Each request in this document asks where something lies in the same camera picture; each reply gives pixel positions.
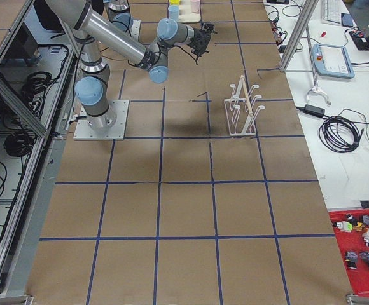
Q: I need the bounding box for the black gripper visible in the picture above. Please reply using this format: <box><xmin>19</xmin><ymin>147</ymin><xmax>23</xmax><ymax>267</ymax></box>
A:
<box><xmin>189</xmin><ymin>22</ymin><xmax>217</xmax><ymax>55</ymax></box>

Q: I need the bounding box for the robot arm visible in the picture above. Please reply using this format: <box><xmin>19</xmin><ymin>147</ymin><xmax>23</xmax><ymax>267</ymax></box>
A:
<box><xmin>46</xmin><ymin>1</ymin><xmax>216</xmax><ymax>84</ymax></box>
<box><xmin>107</xmin><ymin>0</ymin><xmax>134</xmax><ymax>34</ymax></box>

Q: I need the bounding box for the pink cup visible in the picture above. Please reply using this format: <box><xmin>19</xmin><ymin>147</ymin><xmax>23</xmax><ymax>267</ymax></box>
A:
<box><xmin>190</xmin><ymin>0</ymin><xmax>200</xmax><ymax>13</ymax></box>

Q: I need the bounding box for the light blue cup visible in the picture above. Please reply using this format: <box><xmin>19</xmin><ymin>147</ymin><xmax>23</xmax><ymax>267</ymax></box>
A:
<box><xmin>168</xmin><ymin>5</ymin><xmax>180</xmax><ymax>22</ymax></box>

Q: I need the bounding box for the cream bunny tray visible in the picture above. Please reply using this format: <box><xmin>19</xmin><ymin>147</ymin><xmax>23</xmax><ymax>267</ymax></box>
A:
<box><xmin>178</xmin><ymin>0</ymin><xmax>201</xmax><ymax>23</ymax></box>

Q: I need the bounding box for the white plastic clamp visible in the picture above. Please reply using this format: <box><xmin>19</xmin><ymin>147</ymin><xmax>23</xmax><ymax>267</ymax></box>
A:
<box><xmin>306</xmin><ymin>87</ymin><xmax>331</xmax><ymax>106</ymax></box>

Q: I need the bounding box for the white keyboard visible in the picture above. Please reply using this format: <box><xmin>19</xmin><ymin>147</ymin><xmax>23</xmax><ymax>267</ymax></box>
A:
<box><xmin>321</xmin><ymin>0</ymin><xmax>353</xmax><ymax>27</ymax></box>

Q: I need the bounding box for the teach pendant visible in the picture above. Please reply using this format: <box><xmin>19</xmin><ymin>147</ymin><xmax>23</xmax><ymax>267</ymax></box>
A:
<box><xmin>312</xmin><ymin>44</ymin><xmax>355</xmax><ymax>79</ymax></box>

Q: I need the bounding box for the black power adapter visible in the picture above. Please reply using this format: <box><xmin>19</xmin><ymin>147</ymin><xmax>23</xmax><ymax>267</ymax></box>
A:
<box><xmin>303</xmin><ymin>104</ymin><xmax>325</xmax><ymax>118</ymax></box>

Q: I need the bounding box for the red parts tray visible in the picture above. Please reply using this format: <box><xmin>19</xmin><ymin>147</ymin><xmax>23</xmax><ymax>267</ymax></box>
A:
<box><xmin>329</xmin><ymin>209</ymin><xmax>369</xmax><ymax>297</ymax></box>

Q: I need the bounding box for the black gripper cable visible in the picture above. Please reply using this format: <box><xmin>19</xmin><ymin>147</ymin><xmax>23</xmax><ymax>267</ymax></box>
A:
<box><xmin>171</xmin><ymin>44</ymin><xmax>209</xmax><ymax>67</ymax></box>

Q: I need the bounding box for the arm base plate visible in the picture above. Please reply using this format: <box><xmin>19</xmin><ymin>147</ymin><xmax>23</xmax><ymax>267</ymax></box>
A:
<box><xmin>128</xmin><ymin>19</ymin><xmax>141</xmax><ymax>41</ymax></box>
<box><xmin>74</xmin><ymin>100</ymin><xmax>129</xmax><ymax>140</ymax></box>

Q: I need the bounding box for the white wire cup rack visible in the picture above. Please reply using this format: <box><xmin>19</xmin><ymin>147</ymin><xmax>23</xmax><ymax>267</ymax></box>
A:
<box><xmin>224</xmin><ymin>76</ymin><xmax>265</xmax><ymax>137</ymax></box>

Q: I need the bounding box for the aluminium frame post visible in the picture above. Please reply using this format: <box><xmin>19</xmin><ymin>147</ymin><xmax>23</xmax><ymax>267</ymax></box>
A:
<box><xmin>279</xmin><ymin>0</ymin><xmax>318</xmax><ymax>72</ymax></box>

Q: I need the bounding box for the coiled black cable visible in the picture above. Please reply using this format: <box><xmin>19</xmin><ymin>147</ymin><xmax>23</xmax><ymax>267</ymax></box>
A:
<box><xmin>318</xmin><ymin>108</ymin><xmax>369</xmax><ymax>155</ymax></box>

